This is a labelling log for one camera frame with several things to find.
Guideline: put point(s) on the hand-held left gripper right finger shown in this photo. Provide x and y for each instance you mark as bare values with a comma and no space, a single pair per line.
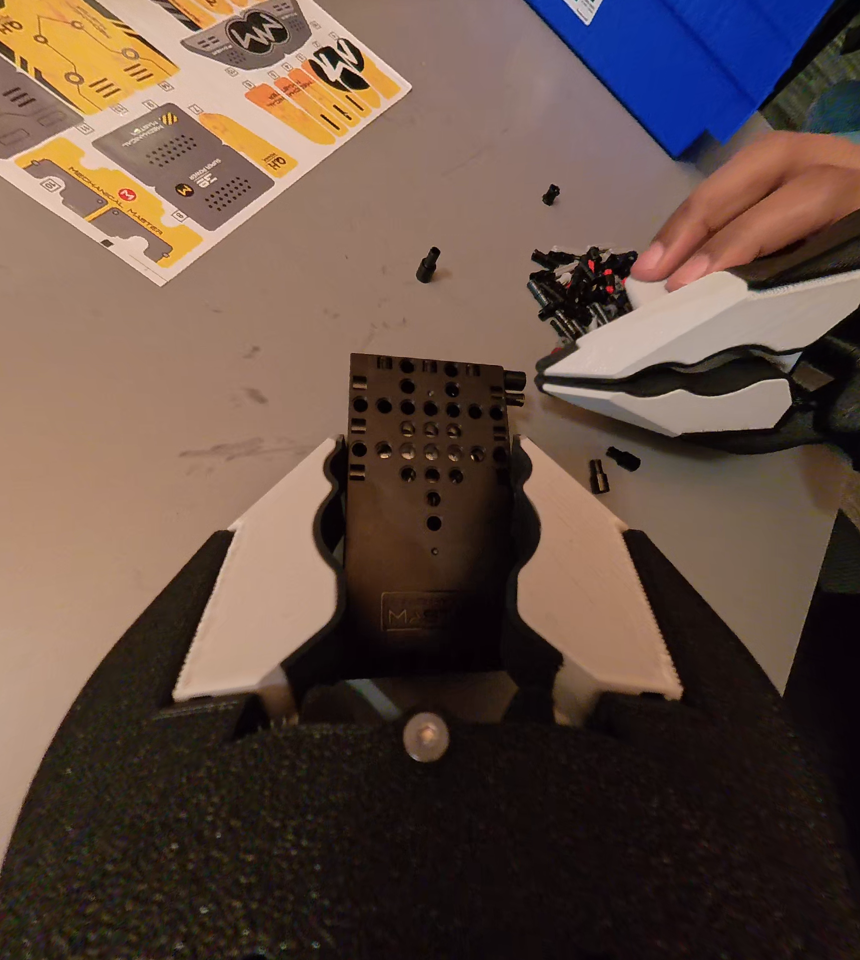
587,600

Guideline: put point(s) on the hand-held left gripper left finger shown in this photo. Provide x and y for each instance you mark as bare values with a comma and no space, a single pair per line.
265,600

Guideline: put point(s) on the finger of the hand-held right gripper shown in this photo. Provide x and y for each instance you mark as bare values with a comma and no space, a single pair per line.
684,412
722,322

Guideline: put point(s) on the pile of black connector pins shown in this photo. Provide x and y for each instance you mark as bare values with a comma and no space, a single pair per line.
576,292

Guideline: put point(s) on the black perforated battery box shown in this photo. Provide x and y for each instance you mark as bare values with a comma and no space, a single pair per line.
426,570

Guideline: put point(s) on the person's right hand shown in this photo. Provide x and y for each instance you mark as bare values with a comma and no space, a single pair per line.
782,195

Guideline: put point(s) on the blue storage bin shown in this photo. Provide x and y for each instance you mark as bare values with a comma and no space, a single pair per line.
684,60

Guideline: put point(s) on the yellow grey sticker sheet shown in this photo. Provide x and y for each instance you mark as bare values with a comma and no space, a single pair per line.
137,112

